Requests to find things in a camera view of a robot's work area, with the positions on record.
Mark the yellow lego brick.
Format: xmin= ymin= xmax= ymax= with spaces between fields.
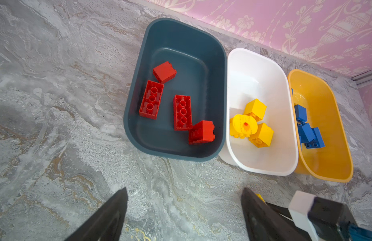
xmin=256 ymin=193 xmax=266 ymax=203
xmin=244 ymin=99 xmax=267 ymax=122
xmin=248 ymin=123 xmax=274 ymax=148

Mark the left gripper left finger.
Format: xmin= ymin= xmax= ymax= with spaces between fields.
xmin=66 ymin=188 xmax=128 ymax=241

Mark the blue lego brick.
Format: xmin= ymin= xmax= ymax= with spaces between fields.
xmin=297 ymin=123 xmax=316 ymax=143
xmin=305 ymin=128 xmax=325 ymax=149

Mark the small red lego brick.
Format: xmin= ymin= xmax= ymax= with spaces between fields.
xmin=153 ymin=61 xmax=177 ymax=84

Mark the long red lego brick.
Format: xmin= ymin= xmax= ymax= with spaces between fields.
xmin=139 ymin=80 xmax=164 ymax=119

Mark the dark teal container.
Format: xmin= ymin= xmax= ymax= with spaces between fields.
xmin=123 ymin=18 xmax=227 ymax=162

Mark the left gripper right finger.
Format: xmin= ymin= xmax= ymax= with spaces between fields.
xmin=241 ymin=187 xmax=307 ymax=241

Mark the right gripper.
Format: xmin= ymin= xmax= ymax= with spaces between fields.
xmin=267 ymin=196 xmax=372 ymax=241

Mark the yellow tape roll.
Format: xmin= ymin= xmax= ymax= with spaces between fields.
xmin=229 ymin=114 xmax=258 ymax=139

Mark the yellow container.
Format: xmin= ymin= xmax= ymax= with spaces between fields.
xmin=287 ymin=69 xmax=354 ymax=183

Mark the white container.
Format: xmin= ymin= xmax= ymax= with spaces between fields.
xmin=219 ymin=48 xmax=298 ymax=176

